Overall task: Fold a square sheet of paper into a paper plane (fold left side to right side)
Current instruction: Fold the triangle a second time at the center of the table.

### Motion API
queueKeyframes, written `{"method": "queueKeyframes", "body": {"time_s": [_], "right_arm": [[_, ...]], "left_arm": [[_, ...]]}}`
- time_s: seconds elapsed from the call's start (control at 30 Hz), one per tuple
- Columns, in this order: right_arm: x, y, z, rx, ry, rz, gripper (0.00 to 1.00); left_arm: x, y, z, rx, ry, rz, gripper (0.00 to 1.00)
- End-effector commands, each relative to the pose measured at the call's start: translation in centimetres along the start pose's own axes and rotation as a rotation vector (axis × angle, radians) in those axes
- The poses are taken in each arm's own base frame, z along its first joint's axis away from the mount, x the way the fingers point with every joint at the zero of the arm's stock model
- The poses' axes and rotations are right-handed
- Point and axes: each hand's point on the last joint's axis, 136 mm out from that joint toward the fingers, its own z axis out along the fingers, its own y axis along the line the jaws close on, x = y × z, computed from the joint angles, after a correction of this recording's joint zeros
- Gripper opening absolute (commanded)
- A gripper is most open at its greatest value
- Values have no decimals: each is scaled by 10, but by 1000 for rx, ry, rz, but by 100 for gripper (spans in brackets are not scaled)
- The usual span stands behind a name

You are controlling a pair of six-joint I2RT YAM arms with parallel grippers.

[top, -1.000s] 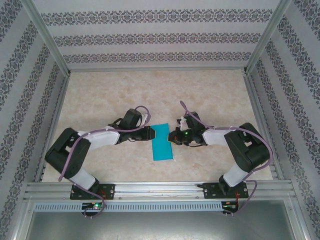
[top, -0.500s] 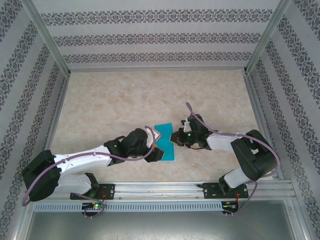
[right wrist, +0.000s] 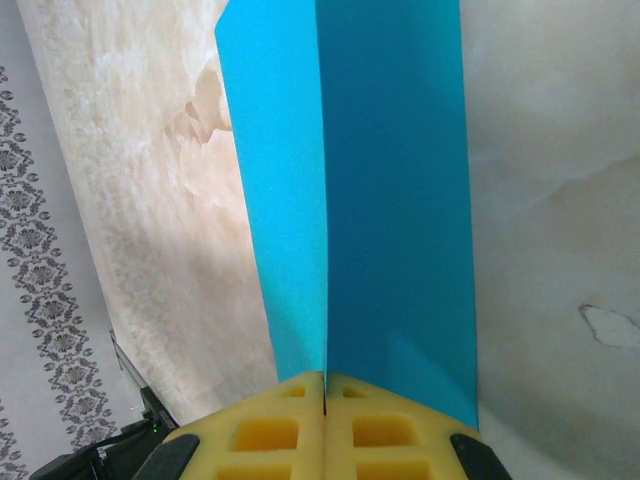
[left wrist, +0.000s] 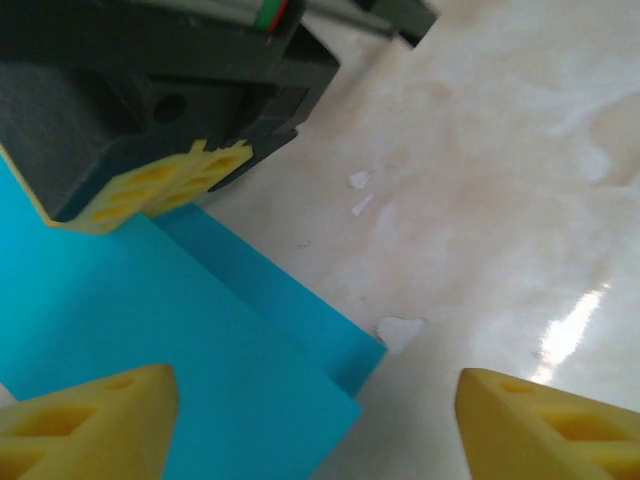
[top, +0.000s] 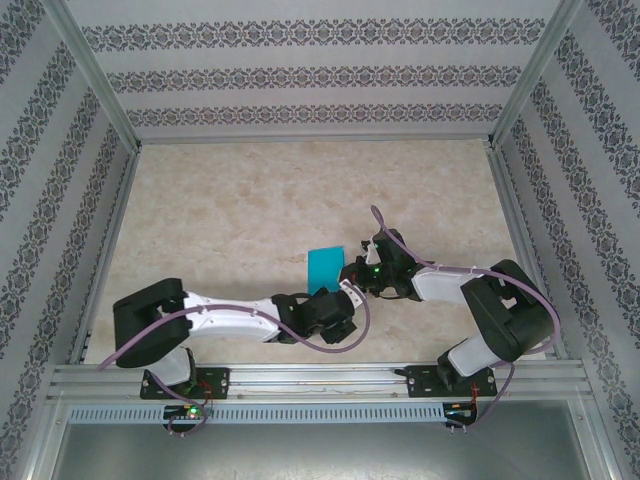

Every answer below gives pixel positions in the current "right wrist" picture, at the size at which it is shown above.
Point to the blue square paper sheet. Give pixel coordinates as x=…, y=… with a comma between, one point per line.
x=390, y=200

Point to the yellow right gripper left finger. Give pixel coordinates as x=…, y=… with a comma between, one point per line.
x=260, y=435

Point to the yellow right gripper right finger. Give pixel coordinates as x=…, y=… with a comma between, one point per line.
x=390, y=435

